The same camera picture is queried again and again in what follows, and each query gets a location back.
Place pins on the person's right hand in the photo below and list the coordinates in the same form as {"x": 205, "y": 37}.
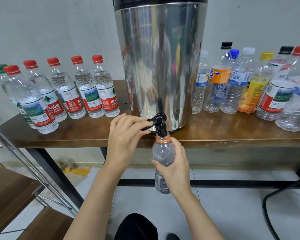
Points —
{"x": 177, "y": 172}

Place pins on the yellow debris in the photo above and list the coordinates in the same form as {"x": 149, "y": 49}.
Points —
{"x": 79, "y": 171}

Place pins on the person's black shoe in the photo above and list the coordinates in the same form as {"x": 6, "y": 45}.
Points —
{"x": 173, "y": 236}

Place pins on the person's left forearm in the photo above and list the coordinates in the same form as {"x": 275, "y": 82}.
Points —
{"x": 92, "y": 210}

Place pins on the green label plastic water bottle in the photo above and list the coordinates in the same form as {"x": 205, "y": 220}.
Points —
{"x": 4, "y": 87}

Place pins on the stainless steel water dispenser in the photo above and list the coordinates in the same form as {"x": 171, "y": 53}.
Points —
{"x": 160, "y": 57}

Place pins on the orange cap clear plastic bottle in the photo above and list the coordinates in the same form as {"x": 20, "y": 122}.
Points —
{"x": 162, "y": 150}

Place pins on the wooden stool with black frame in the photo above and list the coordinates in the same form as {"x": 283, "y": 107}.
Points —
{"x": 285, "y": 197}

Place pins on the person's black trouser leg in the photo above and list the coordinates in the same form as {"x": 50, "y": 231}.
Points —
{"x": 135, "y": 228}

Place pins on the person's left hand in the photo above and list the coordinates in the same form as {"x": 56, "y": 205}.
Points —
{"x": 122, "y": 145}

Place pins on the wooden metal shelf rack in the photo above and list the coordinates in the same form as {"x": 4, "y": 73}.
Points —
{"x": 5, "y": 192}

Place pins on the green red label plastic bottle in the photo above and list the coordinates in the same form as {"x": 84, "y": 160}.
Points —
{"x": 90, "y": 90}

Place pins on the cluster of plastic bottles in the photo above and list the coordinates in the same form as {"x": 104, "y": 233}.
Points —
{"x": 250, "y": 85}

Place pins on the black metal table frame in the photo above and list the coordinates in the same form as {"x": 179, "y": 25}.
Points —
{"x": 230, "y": 183}

